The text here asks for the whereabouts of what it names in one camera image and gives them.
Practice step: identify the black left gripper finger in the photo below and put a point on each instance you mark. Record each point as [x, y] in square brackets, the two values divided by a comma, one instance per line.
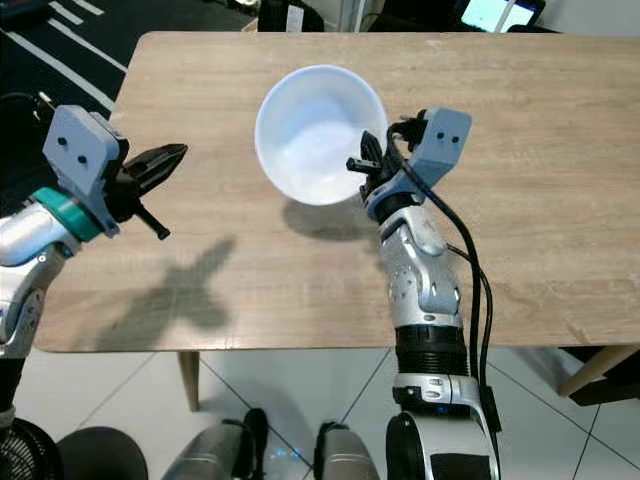
[157, 180]
[163, 158]

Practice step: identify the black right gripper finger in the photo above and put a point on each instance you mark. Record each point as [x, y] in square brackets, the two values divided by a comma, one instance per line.
[372, 147]
[363, 165]

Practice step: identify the white bowl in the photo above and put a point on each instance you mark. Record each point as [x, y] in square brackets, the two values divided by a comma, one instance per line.
[310, 130]

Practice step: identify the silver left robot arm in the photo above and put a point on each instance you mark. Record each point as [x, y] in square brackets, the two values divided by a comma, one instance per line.
[25, 270]

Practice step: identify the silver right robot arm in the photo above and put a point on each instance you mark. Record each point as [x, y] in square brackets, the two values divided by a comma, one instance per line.
[425, 290]

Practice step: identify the black mat white stripes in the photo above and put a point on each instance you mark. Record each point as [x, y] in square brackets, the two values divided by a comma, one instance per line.
[20, 150]

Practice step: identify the black seat white label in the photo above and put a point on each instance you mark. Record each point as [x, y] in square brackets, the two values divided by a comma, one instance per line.
[290, 15]

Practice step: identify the light wood table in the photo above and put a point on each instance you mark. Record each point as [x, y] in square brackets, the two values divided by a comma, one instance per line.
[560, 200]

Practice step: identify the lit computer screen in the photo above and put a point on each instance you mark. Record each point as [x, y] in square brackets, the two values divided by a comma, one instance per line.
[500, 12]

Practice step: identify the grey robot left leg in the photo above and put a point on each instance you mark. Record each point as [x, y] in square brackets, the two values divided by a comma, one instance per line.
[210, 455]

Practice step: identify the grey robot leg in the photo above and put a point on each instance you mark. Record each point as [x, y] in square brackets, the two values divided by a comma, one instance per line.
[350, 455]
[210, 455]

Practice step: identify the grey robot right leg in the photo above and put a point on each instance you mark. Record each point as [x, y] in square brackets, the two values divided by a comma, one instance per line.
[350, 455]

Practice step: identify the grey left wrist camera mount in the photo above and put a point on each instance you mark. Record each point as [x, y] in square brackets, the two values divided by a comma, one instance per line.
[80, 150]

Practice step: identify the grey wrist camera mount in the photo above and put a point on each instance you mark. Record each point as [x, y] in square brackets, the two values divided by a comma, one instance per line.
[445, 140]
[80, 150]

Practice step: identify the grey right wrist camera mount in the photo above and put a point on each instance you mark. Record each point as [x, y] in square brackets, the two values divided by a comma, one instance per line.
[445, 140]

